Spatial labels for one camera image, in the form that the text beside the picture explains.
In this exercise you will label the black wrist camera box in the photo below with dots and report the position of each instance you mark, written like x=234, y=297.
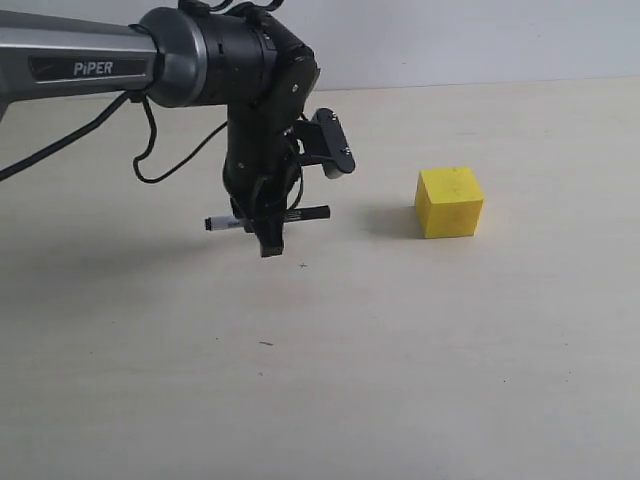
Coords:
x=324, y=143

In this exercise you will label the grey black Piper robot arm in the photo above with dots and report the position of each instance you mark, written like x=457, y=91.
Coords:
x=195, y=54

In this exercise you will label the yellow foam cube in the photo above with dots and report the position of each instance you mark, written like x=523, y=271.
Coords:
x=448, y=202

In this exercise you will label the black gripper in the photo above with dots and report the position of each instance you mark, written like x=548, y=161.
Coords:
x=261, y=168

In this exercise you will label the black and white marker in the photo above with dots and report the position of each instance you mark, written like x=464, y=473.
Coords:
x=230, y=222

